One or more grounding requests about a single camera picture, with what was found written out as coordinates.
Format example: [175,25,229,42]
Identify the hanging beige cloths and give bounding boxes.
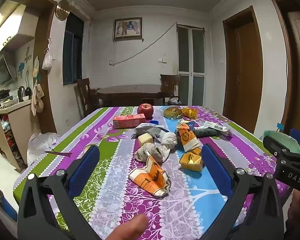
[31,79,45,115]

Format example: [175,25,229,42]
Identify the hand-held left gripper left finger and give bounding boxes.
[17,144,101,240]

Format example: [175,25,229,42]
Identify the bread in clear bag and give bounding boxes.
[164,106,184,118]

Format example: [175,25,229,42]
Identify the hanging white plastic bag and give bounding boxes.
[42,38,52,70]

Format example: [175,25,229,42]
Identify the floral purple green tablecloth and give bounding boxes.
[13,106,290,240]

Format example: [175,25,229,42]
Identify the steel kettle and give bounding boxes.
[17,86,27,102]

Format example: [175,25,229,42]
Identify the round gold wall clock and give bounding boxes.
[55,0,70,20]

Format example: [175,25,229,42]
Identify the red juice carton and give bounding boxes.
[112,114,146,129]

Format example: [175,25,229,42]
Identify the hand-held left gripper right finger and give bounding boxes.
[201,144,284,240]

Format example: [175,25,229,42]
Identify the white tissue wad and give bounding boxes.
[136,142,171,164]

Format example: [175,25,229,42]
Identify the steel range hood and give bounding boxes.
[0,54,17,87]

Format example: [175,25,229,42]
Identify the red apple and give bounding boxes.
[137,103,154,120]

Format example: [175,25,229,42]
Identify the brown wooden chair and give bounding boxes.
[160,74,182,105]
[77,78,100,117]

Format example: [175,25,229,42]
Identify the bin with green bag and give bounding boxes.
[262,130,300,154]

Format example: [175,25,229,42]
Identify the white sack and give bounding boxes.
[27,132,62,167]

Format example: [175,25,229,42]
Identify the frosted glass double door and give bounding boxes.
[177,24,206,106]

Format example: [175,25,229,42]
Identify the dark wooden dining table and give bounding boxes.
[97,84,165,107]

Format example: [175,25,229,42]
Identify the white wall cabinet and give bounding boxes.
[0,0,35,55]

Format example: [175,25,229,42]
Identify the grey wall cable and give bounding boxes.
[109,22,178,67]

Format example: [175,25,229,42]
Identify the gold foil box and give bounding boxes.
[179,147,204,172]

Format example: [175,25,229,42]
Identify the yellow sponge block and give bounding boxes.
[138,133,154,146]

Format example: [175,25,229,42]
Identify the yellow crinkled wrapper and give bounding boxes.
[182,107,199,120]

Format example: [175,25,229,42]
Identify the dark window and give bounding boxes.
[63,12,85,86]

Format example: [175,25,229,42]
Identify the blue bucket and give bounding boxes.
[0,189,18,222]

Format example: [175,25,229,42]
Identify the kitchen counter cabinet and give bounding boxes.
[0,97,34,170]

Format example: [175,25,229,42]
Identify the person's left hand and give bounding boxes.
[107,214,148,240]

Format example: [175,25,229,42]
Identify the white blue plastic package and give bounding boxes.
[134,123,169,140]

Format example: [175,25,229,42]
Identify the framed wall picture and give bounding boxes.
[113,17,143,42]

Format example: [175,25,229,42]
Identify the white barcode label package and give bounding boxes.
[204,120,233,137]

